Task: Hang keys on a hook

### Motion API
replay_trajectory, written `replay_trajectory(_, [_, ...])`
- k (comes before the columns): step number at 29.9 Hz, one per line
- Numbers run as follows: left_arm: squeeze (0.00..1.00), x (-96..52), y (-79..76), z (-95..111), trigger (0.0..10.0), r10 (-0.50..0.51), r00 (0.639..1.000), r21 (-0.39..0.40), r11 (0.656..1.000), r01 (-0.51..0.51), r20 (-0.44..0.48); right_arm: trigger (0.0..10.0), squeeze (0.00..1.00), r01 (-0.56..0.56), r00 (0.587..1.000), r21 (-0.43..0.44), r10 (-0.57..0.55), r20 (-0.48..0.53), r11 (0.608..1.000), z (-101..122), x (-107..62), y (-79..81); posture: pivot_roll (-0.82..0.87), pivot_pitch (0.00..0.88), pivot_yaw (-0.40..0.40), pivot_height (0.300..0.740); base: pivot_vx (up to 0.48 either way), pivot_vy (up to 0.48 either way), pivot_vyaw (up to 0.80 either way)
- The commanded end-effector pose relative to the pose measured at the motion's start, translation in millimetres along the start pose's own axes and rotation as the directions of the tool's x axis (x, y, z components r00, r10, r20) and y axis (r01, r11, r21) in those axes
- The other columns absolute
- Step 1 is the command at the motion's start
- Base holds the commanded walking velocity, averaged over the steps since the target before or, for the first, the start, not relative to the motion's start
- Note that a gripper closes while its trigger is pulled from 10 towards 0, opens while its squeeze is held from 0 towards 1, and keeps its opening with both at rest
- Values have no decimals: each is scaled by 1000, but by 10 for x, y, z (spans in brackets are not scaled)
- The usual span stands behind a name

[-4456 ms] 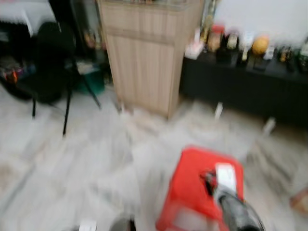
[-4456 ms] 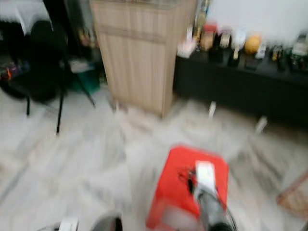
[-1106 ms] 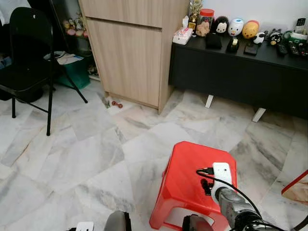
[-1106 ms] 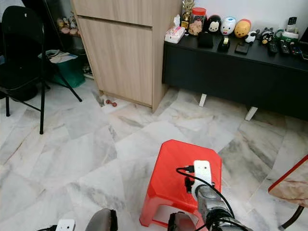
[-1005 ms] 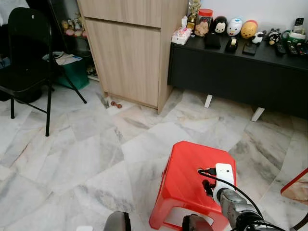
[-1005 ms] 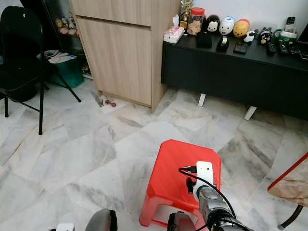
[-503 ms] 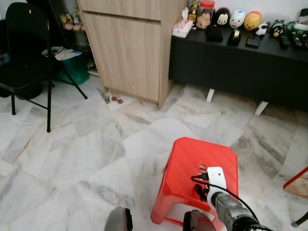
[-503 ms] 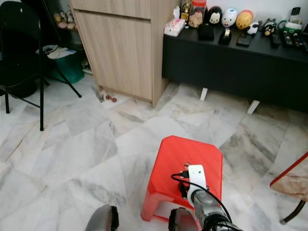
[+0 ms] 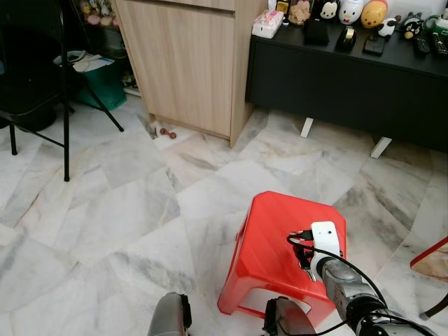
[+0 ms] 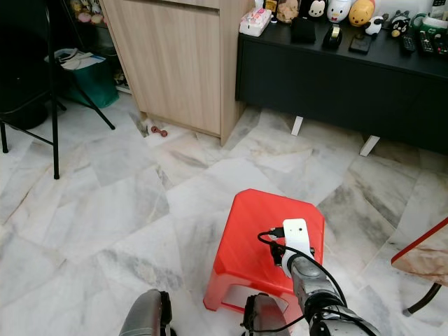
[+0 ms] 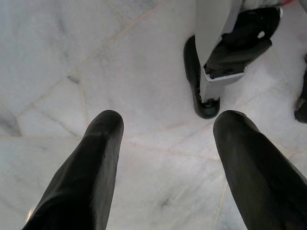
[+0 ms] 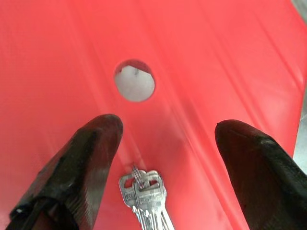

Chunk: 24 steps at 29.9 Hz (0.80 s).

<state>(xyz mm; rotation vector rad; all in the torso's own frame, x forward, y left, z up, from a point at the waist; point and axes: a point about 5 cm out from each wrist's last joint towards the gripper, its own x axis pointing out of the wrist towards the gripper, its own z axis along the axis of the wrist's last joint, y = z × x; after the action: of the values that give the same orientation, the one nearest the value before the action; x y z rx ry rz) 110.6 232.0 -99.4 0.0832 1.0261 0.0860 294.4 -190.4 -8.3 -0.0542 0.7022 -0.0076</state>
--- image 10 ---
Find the yellow orange round toy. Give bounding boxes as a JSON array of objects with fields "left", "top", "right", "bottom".
[{"left": 349, "top": 0, "right": 377, "bottom": 27}]

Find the small black white figurine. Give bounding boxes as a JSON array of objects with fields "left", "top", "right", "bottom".
[{"left": 364, "top": 15, "right": 386, "bottom": 36}]

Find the crumpled white paper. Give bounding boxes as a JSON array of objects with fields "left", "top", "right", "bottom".
[{"left": 52, "top": 48, "right": 106, "bottom": 71}]

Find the black remote control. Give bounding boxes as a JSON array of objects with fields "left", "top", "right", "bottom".
[
  {"left": 418, "top": 29, "right": 438, "bottom": 57},
  {"left": 400, "top": 33, "right": 418, "bottom": 55}
]

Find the black wallet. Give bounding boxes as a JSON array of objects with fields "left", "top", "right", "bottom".
[{"left": 290, "top": 17, "right": 318, "bottom": 45}]

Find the green white toy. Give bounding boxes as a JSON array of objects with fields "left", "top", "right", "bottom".
[{"left": 412, "top": 13, "right": 448, "bottom": 36}]

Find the silver robot right leg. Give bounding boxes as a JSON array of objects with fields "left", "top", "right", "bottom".
[{"left": 241, "top": 293, "right": 293, "bottom": 336}]

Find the black low television console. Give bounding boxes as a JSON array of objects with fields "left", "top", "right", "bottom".
[{"left": 234, "top": 17, "right": 448, "bottom": 156}]

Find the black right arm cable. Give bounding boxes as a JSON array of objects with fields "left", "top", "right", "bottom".
[{"left": 258, "top": 227, "right": 351, "bottom": 309}]

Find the green waste bin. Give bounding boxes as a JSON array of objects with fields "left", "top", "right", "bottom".
[{"left": 63, "top": 56, "right": 121, "bottom": 109}]

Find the marble pattern folding table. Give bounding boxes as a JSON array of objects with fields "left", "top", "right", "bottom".
[{"left": 390, "top": 217, "right": 448, "bottom": 316}]

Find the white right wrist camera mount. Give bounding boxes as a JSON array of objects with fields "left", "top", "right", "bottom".
[{"left": 281, "top": 218, "right": 313, "bottom": 274}]

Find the white duck toy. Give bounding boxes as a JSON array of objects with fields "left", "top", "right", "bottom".
[{"left": 326, "top": 0, "right": 353, "bottom": 24}]

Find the black tape dispenser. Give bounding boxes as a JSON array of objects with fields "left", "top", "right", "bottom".
[{"left": 322, "top": 24, "right": 345, "bottom": 50}]

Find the light wooden cabinet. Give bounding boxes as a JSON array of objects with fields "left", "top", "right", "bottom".
[{"left": 99, "top": 0, "right": 256, "bottom": 144}]

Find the pink white tissue pack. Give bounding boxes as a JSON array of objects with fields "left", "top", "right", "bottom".
[{"left": 239, "top": 7, "right": 274, "bottom": 37}]

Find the red plastic stool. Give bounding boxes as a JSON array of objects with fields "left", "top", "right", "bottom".
[{"left": 203, "top": 188, "right": 326, "bottom": 316}]

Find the small black box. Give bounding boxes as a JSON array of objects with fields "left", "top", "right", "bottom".
[{"left": 349, "top": 33, "right": 375, "bottom": 55}]

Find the black metal folding chair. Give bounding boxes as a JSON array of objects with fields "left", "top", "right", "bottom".
[{"left": 0, "top": 0, "right": 116, "bottom": 179}]

